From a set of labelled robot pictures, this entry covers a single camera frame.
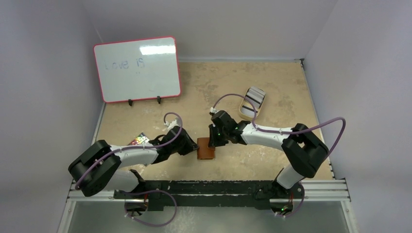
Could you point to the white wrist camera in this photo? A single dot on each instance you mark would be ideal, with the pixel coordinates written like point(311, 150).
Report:
point(173, 123)
point(213, 111)

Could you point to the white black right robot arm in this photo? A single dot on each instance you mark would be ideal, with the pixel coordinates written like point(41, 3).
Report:
point(304, 150)

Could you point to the brown leather card holder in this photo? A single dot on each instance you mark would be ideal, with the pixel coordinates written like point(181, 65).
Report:
point(204, 152)

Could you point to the pack of coloured markers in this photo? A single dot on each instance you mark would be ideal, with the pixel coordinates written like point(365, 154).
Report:
point(139, 139)

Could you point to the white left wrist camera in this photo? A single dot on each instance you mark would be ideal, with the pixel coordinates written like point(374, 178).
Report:
point(173, 123)

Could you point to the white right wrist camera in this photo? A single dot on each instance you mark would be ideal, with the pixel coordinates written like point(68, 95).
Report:
point(213, 111)

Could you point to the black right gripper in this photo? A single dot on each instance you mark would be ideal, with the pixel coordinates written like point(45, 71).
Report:
point(212, 136)

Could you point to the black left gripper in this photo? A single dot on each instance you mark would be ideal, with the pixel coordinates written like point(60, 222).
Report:
point(190, 146)

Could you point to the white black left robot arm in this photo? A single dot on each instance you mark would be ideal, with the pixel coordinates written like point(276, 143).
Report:
point(96, 167)

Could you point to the beige oval card tray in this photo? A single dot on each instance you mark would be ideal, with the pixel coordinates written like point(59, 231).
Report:
point(252, 106)

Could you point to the aluminium rail frame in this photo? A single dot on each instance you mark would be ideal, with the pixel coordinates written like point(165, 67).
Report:
point(261, 195)

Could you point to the pink framed whiteboard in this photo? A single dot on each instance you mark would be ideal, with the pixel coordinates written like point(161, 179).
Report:
point(143, 69)

